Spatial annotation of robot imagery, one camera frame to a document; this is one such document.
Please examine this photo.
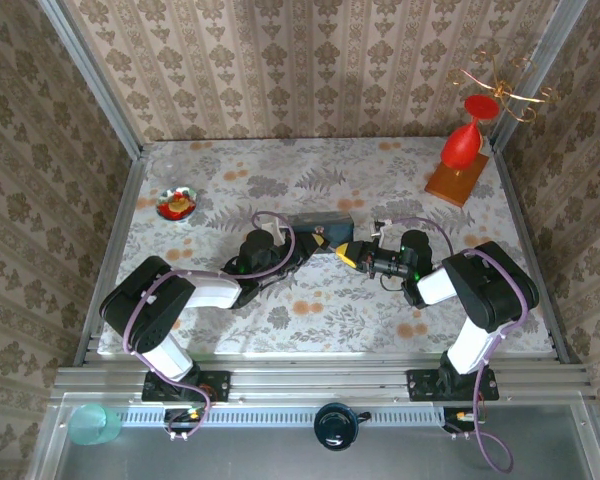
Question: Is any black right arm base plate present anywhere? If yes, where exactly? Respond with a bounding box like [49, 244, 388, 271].
[405, 368, 500, 403]

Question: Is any clear glass bowl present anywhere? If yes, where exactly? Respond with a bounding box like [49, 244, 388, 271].
[151, 157, 184, 182]

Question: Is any starry night print tin box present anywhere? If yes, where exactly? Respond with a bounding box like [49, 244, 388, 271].
[285, 211, 356, 247]

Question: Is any black connector board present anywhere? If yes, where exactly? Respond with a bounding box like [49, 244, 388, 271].
[163, 405, 214, 442]
[442, 405, 487, 435]

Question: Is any grey slotted cable duct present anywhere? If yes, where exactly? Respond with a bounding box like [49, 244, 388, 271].
[122, 407, 446, 427]

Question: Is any small colourful painted bowl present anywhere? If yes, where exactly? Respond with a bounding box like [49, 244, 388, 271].
[156, 186, 200, 222]

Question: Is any aluminium front frame rail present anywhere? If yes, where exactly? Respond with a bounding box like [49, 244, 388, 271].
[52, 352, 597, 407]

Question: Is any floral tablecloth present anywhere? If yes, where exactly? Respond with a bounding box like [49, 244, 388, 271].
[97, 137, 554, 357]

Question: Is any teal plastic cup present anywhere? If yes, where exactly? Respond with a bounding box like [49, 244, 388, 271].
[68, 403, 123, 447]

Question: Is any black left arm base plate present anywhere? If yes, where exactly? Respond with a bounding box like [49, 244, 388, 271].
[141, 368, 232, 404]

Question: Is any orange wooden block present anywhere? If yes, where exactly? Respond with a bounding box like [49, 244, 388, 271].
[424, 152, 491, 209]

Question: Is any aluminium frame post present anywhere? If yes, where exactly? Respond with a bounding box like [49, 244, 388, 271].
[489, 0, 589, 151]
[35, 0, 147, 157]

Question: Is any copper wire sculpture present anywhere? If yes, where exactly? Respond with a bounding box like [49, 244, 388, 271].
[445, 49, 559, 124]

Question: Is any red ribbed vase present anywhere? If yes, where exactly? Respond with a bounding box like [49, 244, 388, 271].
[439, 94, 501, 171]

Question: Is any aluminium side frame rail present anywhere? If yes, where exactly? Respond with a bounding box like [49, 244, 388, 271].
[73, 149, 150, 366]
[493, 149, 577, 365]

